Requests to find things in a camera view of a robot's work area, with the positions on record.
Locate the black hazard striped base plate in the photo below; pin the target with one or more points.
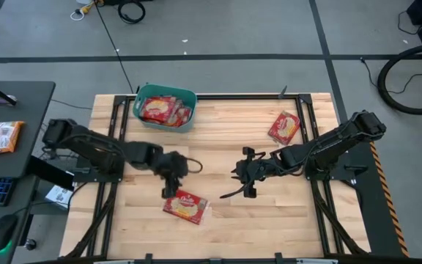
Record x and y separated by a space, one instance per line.
372 205

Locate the black computer mouse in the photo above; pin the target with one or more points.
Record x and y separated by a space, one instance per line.
2 231

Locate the black desk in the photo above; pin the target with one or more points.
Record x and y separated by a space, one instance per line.
31 110

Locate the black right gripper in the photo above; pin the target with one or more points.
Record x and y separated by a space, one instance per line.
258 168

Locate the teal plastic basket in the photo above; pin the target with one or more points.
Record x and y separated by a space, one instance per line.
167 128

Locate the white box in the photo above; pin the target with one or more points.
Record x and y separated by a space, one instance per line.
59 196

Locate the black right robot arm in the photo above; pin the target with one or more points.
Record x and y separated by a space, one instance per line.
335 143

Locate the black table frame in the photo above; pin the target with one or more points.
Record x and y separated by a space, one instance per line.
240 97

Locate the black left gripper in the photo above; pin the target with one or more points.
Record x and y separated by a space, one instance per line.
170 166

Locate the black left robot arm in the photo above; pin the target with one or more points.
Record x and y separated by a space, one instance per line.
97 150

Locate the red popcorn bag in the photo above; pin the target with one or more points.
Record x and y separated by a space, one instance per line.
185 207
158 109
183 115
284 127

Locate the black caster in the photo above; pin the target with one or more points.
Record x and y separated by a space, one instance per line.
30 244

